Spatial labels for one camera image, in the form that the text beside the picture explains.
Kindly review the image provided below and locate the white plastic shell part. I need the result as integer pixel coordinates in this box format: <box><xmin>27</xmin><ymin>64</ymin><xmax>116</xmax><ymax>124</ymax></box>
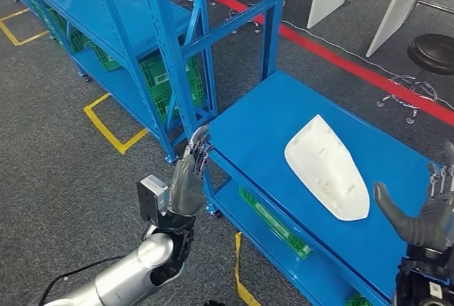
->
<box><xmin>284</xmin><ymin>114</ymin><xmax>370</xmax><ymax>222</ymax></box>

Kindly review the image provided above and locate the yellow floor tape mark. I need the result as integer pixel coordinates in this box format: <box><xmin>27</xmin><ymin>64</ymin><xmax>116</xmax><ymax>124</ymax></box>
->
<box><xmin>0</xmin><ymin>7</ymin><xmax>50</xmax><ymax>47</ymax></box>
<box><xmin>83</xmin><ymin>92</ymin><xmax>149</xmax><ymax>155</ymax></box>

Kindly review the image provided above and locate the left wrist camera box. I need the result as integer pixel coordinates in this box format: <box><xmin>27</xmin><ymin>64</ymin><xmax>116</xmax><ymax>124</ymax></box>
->
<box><xmin>136</xmin><ymin>175</ymin><xmax>170</xmax><ymax>225</ymax></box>

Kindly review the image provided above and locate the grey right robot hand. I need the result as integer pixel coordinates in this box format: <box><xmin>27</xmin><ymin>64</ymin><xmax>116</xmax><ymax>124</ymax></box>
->
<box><xmin>373</xmin><ymin>141</ymin><xmax>454</xmax><ymax>253</ymax></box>

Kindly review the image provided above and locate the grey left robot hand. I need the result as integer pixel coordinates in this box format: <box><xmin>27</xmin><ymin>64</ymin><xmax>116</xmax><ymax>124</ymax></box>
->
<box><xmin>167</xmin><ymin>125</ymin><xmax>213</xmax><ymax>218</ymax></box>

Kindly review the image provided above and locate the white floor cable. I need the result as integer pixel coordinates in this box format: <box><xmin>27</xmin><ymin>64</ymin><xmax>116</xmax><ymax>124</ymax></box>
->
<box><xmin>280</xmin><ymin>19</ymin><xmax>454</xmax><ymax>112</ymax></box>

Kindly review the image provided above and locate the blue metal shelf rack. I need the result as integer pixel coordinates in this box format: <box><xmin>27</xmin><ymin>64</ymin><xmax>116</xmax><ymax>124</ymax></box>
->
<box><xmin>0</xmin><ymin>0</ymin><xmax>219</xmax><ymax>165</ymax></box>
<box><xmin>136</xmin><ymin>0</ymin><xmax>454</xmax><ymax>306</ymax></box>

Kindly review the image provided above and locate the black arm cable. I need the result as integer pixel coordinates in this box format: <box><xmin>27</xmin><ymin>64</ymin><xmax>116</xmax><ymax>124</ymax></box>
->
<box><xmin>38</xmin><ymin>255</ymin><xmax>128</xmax><ymax>306</ymax></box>

